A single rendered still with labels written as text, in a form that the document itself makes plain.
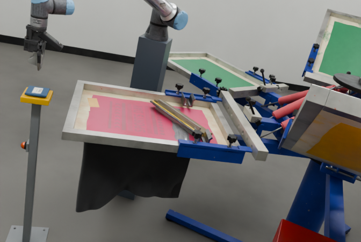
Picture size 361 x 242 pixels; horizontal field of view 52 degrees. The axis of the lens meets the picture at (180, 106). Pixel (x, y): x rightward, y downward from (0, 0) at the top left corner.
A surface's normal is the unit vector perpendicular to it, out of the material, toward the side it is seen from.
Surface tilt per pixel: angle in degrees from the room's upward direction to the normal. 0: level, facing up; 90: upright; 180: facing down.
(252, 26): 90
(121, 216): 0
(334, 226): 0
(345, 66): 32
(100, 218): 0
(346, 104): 58
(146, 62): 90
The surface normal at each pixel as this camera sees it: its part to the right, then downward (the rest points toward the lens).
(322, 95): -0.19, -0.22
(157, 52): -0.19, 0.35
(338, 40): -0.01, -0.61
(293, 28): 0.14, 0.42
